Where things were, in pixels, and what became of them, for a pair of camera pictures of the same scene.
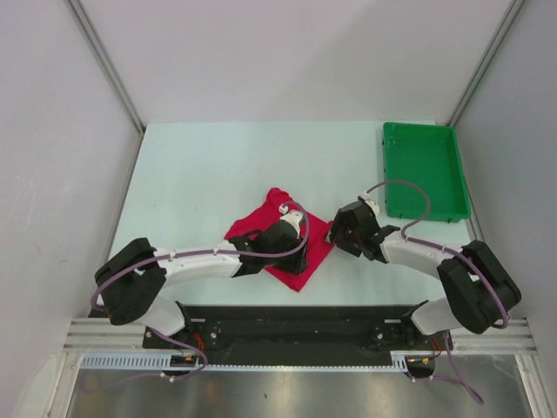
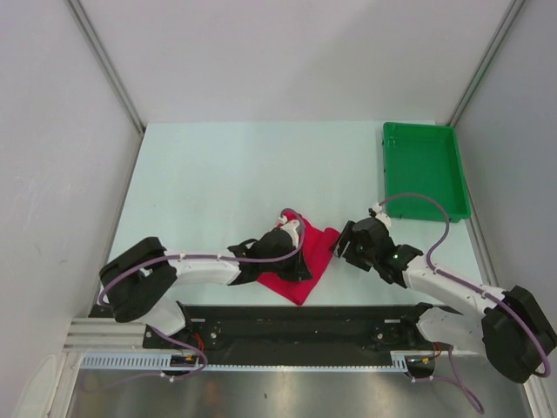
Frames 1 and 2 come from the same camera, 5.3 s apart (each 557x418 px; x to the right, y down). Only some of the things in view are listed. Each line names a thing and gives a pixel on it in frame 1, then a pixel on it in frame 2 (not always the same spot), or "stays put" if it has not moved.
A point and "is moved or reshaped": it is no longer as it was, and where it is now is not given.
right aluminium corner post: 484,63 stays put
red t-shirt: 320,238 is moved or reshaped
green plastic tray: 429,157 stays put
